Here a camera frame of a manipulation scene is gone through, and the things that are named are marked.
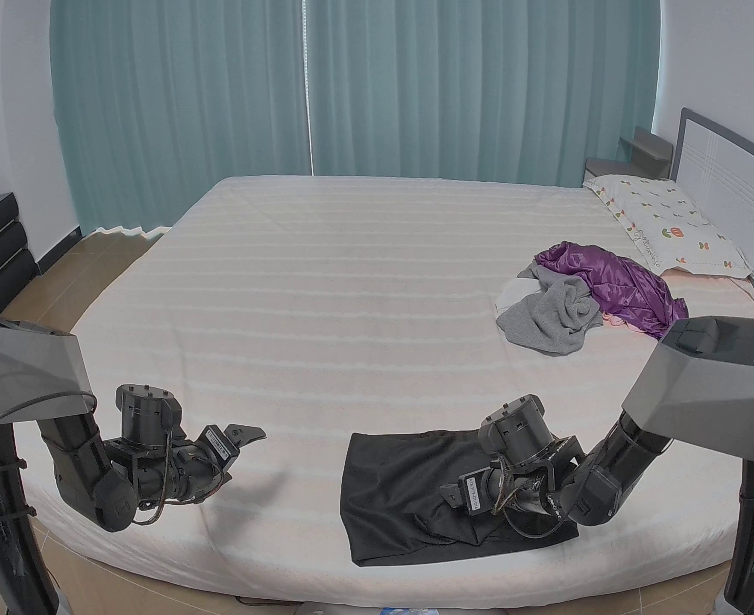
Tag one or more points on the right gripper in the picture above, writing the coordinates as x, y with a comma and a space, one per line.
473, 491

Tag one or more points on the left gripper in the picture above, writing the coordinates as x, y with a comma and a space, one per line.
213, 455

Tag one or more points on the black T-shirt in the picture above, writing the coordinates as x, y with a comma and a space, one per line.
402, 491

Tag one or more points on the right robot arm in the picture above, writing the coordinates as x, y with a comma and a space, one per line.
703, 382

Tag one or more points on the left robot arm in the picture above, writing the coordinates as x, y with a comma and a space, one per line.
75, 458

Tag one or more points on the bed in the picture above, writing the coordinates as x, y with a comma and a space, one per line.
351, 266

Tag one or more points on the grey knit garment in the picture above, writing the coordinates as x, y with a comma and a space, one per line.
556, 321

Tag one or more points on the white garment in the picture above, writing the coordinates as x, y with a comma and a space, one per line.
514, 292

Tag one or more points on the pink garment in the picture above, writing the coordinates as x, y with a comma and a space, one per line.
620, 321

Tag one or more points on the purple satin garment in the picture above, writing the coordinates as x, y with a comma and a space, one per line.
626, 286

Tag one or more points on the white printed pillow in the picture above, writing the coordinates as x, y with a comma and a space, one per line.
665, 221

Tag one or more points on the blue-green curtain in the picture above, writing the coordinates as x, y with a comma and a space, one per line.
479, 68
178, 87

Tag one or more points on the grey bedside table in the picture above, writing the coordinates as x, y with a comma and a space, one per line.
636, 157

